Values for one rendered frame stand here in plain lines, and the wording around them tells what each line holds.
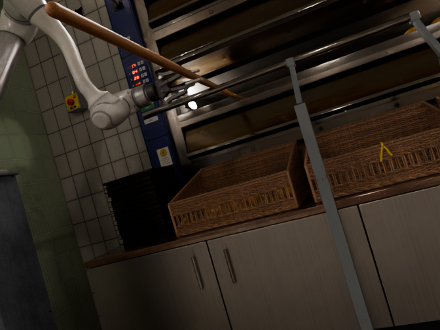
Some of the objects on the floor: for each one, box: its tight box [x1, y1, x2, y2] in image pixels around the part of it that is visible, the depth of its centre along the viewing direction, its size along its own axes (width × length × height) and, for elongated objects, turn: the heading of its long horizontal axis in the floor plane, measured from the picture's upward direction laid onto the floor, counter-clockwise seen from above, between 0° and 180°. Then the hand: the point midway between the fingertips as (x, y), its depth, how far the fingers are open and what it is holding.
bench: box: [84, 173, 440, 330], centre depth 157 cm, size 56×242×58 cm, turn 168°
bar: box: [142, 10, 440, 330], centre depth 143 cm, size 31×127×118 cm, turn 168°
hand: (192, 76), depth 148 cm, fingers closed on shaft, 3 cm apart
